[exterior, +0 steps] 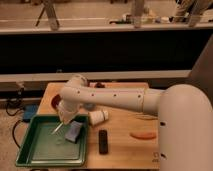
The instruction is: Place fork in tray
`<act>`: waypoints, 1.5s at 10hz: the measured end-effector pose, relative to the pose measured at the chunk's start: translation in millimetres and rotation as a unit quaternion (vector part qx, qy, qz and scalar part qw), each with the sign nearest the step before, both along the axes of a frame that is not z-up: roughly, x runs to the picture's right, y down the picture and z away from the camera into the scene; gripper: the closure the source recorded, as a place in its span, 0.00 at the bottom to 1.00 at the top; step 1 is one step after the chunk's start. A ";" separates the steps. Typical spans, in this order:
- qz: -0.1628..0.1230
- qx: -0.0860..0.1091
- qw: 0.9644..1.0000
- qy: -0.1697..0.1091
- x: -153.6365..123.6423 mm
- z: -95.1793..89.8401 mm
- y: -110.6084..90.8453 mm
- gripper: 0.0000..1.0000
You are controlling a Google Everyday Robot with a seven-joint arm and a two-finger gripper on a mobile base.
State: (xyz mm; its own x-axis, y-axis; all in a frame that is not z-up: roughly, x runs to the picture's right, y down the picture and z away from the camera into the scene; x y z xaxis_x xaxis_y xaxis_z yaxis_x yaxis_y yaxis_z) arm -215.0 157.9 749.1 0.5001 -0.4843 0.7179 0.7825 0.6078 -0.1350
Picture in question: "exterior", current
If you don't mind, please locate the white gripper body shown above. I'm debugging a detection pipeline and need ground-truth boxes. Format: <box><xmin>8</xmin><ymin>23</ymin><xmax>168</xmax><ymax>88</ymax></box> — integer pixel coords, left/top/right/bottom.
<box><xmin>57</xmin><ymin>100</ymin><xmax>79</xmax><ymax>124</ymax></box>

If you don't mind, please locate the silver fork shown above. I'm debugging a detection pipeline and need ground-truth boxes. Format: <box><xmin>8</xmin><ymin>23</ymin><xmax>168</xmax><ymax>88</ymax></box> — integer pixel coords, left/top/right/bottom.
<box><xmin>51</xmin><ymin>122</ymin><xmax>63</xmax><ymax>135</ymax></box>

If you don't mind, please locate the dark red object behind arm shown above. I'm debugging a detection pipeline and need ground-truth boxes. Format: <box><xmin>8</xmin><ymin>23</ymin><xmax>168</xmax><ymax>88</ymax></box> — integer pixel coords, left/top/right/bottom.
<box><xmin>90</xmin><ymin>82</ymin><xmax>105</xmax><ymax>88</ymax></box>

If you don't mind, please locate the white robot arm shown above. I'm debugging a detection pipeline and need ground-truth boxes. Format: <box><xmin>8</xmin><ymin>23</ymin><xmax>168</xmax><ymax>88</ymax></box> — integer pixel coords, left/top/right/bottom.
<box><xmin>58</xmin><ymin>75</ymin><xmax>213</xmax><ymax>171</ymax></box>

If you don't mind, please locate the green plastic tray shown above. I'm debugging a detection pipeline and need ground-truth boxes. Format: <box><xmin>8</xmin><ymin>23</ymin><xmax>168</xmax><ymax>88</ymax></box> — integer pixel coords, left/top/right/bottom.
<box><xmin>15</xmin><ymin>115</ymin><xmax>89</xmax><ymax>168</ymax></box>

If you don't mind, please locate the dark red bowl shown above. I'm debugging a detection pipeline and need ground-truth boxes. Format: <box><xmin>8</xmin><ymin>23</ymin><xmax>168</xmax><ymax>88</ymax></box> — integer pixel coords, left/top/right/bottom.
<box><xmin>51</xmin><ymin>94</ymin><xmax>61</xmax><ymax>109</ymax></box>

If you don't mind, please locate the white paper cup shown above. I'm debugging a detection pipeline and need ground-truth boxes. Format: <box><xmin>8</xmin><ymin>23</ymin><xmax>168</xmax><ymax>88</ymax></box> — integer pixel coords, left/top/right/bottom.
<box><xmin>89</xmin><ymin>110</ymin><xmax>109</xmax><ymax>126</ymax></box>

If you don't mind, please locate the blue power box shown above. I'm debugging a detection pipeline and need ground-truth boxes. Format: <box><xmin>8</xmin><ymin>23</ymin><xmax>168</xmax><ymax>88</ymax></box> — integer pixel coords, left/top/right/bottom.
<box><xmin>22</xmin><ymin>105</ymin><xmax>38</xmax><ymax>122</ymax></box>

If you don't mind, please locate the black remote control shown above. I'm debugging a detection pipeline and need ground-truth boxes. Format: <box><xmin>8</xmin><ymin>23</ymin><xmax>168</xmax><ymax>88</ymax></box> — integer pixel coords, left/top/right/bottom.
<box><xmin>99</xmin><ymin>130</ymin><xmax>108</xmax><ymax>154</ymax></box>

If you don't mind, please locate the orange carrot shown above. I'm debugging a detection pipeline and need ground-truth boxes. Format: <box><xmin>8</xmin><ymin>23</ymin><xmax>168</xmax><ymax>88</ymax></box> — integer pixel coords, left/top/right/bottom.
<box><xmin>130</xmin><ymin>132</ymin><xmax>156</xmax><ymax>140</ymax></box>

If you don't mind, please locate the black cable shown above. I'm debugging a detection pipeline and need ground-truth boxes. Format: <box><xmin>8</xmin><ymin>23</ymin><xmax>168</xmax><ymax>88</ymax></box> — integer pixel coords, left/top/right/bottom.
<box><xmin>5</xmin><ymin>89</ymin><xmax>25</xmax><ymax>148</ymax></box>

